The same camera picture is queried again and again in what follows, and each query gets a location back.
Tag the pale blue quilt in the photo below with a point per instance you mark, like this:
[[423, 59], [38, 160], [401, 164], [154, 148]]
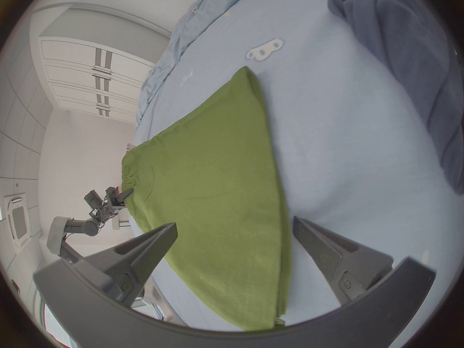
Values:
[[174, 49]]

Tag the dark blue garment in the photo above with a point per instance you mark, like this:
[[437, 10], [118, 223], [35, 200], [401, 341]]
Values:
[[409, 67]]

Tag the white wardrobe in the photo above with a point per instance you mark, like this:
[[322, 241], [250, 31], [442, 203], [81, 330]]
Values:
[[72, 74]]

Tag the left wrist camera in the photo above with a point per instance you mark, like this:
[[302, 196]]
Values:
[[92, 198]]

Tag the white ceiling air conditioner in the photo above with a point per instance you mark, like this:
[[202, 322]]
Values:
[[18, 219]]

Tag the bed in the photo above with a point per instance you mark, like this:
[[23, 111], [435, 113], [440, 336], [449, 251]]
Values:
[[344, 158]]

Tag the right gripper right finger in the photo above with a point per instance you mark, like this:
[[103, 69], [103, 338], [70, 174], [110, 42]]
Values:
[[344, 270]]

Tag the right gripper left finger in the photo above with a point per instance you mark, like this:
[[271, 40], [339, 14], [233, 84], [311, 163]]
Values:
[[139, 263]]

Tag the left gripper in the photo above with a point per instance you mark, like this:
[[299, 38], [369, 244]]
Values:
[[113, 203]]

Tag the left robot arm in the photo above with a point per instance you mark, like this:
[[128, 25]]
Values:
[[58, 234]]

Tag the green trousers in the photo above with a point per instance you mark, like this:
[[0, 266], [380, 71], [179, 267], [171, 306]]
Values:
[[217, 176]]

